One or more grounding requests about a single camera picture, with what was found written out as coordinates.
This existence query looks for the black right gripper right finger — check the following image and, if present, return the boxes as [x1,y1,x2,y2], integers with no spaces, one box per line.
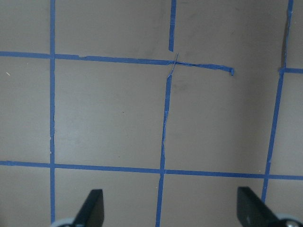
[237,187,277,227]

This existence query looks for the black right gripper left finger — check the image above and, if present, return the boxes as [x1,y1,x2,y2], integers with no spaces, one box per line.
[72,189,105,227]

